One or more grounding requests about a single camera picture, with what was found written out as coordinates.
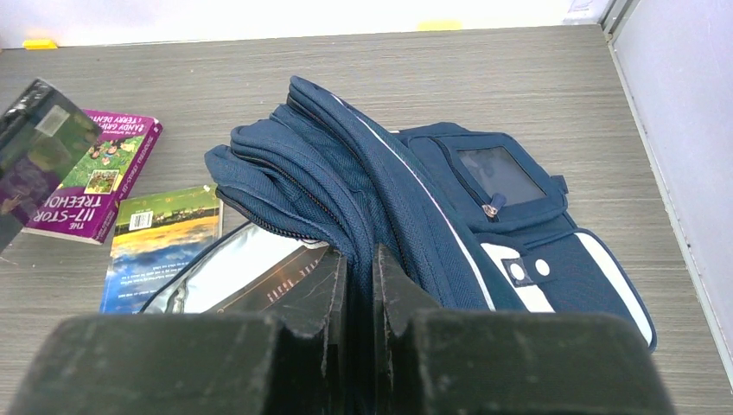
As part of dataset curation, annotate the dark Three Days book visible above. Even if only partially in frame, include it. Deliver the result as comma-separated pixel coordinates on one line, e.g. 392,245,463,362
206,246,330,314

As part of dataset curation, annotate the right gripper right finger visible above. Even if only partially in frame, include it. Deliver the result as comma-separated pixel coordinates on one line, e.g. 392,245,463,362
373,245,440,414

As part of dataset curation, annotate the blue Animal Farm book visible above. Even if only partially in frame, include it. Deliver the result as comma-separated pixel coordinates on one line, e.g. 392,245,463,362
99,184,223,315

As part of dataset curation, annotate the purple spine book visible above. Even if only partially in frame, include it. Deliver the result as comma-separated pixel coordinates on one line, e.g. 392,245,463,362
22,109,163,245

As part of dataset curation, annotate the navy blue student backpack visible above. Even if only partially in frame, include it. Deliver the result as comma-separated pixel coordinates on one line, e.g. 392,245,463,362
140,75,659,354

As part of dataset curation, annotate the yellow tape marker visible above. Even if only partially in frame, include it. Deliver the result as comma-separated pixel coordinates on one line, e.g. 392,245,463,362
22,38,59,50

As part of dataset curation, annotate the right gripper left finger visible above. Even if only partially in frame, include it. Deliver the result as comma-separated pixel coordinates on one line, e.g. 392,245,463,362
265,248,347,414

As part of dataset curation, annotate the Wuthering Heights book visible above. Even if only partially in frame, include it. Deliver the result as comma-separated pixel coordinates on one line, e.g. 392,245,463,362
1,79,103,249

